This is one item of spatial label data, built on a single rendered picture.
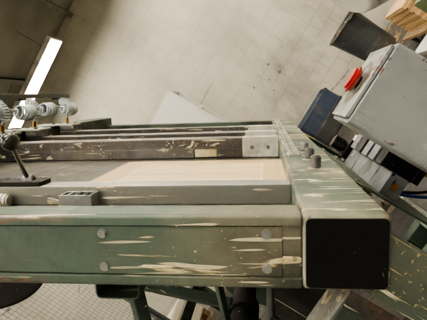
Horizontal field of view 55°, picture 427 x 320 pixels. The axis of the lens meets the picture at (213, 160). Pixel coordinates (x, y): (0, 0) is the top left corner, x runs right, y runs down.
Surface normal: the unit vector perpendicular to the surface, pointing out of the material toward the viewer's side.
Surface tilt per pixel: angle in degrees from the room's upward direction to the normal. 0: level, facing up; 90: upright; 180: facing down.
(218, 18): 90
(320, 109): 90
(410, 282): 90
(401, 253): 90
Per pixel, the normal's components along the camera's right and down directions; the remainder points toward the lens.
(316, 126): -0.07, 0.07
